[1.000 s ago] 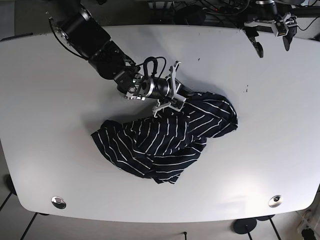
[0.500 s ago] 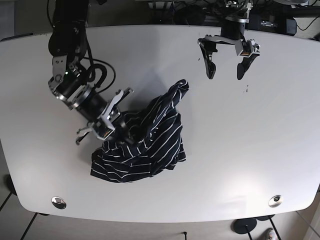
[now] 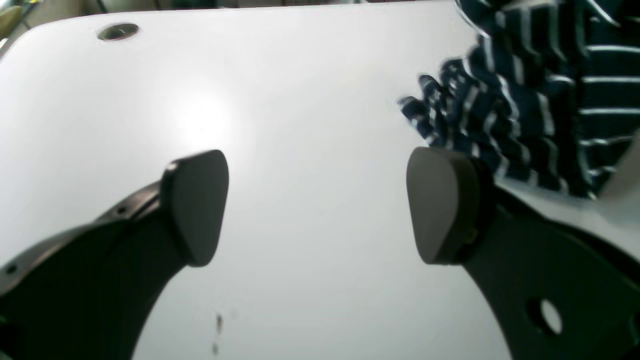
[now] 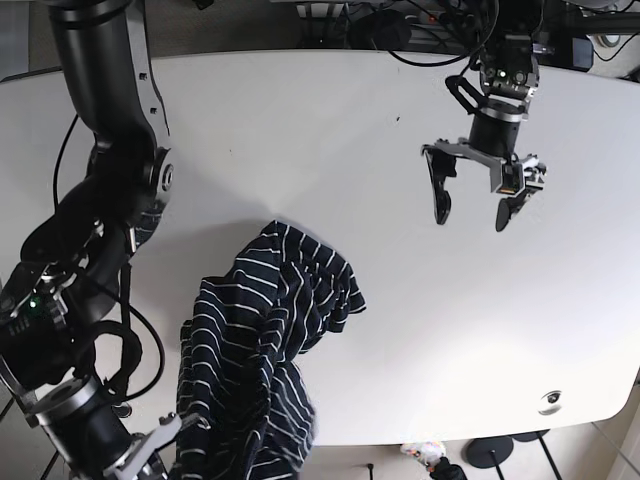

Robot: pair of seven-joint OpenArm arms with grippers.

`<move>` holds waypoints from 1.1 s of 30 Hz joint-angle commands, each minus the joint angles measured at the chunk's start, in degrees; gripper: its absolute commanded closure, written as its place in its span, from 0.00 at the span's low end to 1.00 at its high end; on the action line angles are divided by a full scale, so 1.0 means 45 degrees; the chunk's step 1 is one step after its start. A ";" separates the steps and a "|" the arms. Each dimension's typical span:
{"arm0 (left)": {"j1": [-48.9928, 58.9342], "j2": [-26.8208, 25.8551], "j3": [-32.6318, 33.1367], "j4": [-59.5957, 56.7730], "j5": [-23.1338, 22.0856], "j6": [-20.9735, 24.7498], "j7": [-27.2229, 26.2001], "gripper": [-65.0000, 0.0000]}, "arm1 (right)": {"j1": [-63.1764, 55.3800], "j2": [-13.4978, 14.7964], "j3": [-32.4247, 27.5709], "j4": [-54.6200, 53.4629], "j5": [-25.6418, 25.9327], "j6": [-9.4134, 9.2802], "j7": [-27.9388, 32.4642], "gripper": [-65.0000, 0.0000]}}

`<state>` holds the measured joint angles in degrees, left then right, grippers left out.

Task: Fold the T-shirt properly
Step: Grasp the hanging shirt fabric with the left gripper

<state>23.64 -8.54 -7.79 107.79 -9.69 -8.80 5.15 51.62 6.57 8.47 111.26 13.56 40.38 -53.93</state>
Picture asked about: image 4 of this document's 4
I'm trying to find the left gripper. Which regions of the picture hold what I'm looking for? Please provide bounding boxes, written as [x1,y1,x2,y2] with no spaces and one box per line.
[421,138,547,232]

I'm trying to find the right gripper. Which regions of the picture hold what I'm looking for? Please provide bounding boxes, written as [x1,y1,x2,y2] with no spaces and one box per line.
[102,412,210,480]

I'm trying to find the navy white striped T-shirt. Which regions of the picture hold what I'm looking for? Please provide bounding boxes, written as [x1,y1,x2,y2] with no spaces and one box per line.
[170,221,366,479]

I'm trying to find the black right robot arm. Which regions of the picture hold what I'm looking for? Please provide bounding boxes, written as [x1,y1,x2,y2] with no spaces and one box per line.
[1,1,203,479]

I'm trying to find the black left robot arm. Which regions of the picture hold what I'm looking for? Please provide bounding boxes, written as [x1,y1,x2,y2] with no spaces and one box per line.
[421,1,547,232]

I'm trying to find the left silver table grommet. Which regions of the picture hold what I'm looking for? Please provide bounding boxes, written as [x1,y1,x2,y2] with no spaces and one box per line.
[112,402,132,419]

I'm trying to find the silver table grommet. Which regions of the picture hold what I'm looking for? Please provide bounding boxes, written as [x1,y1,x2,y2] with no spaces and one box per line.
[536,390,563,416]
[112,402,132,419]

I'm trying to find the black power adapter box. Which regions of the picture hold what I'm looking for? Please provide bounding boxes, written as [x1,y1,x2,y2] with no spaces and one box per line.
[347,9,412,51]

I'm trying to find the right silver table grommet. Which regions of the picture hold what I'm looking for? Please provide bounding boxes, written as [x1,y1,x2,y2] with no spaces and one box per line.
[536,390,563,416]

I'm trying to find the white orange sneaker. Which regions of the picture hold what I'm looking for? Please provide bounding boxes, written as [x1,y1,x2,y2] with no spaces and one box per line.
[400,441,446,472]

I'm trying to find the black round stand base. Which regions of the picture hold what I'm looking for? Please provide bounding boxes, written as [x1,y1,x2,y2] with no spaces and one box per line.
[464,436,514,469]

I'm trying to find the black trousers of person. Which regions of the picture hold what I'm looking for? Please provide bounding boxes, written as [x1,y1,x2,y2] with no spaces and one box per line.
[429,456,467,480]

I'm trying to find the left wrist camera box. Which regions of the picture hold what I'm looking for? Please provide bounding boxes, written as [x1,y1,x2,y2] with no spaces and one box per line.
[490,161,525,196]

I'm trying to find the tangled black cables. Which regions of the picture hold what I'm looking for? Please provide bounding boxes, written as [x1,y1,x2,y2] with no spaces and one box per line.
[294,0,640,71]

